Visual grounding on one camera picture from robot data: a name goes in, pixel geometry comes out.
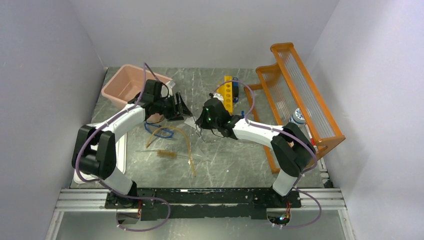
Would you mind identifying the blue safety glasses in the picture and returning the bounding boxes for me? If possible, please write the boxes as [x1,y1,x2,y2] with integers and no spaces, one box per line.
[144,122,174,139]

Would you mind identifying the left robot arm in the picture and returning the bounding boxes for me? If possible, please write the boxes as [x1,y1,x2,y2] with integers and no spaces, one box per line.
[71,79,193,208]

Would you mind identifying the brown test tube brush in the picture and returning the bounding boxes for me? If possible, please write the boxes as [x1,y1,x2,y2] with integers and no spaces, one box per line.
[136,148,190,160]

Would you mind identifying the white blue small jar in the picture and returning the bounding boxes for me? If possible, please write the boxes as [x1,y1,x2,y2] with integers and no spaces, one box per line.
[289,108,306,126]

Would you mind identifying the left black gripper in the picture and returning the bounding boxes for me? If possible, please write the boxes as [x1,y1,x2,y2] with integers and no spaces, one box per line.
[154,92,193,122]

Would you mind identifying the white paper packet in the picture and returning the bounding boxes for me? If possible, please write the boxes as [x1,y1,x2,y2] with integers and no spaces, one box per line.
[184,116,199,130]

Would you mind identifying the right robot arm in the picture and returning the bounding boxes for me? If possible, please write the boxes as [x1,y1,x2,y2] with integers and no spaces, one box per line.
[195,97,316,207]

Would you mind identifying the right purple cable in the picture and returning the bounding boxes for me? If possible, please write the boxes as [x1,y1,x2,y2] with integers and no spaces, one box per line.
[213,80,323,229]

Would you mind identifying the tan rubber tubing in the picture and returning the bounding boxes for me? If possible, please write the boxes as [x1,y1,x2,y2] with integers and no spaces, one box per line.
[145,125,197,177]

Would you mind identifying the orange wooden shelf rack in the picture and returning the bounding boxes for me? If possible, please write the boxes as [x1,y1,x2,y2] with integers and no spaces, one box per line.
[244,42,346,160]

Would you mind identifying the yellow test tube rack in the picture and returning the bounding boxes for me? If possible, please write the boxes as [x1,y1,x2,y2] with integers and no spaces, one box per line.
[217,75,233,115]

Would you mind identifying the white plastic lid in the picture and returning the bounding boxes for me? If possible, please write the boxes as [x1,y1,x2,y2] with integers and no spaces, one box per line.
[73,123,127,184]

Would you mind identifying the pink plastic bin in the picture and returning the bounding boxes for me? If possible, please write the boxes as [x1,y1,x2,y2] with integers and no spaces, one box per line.
[101,64,175,110]

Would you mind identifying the metal forceps scissors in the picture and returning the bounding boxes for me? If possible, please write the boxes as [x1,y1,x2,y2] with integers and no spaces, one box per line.
[194,113,205,142]

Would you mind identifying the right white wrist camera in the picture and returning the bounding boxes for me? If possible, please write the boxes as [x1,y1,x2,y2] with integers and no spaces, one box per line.
[212,92,224,102]

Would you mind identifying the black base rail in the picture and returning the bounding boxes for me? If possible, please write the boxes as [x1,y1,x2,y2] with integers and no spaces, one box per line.
[104,187,302,221]

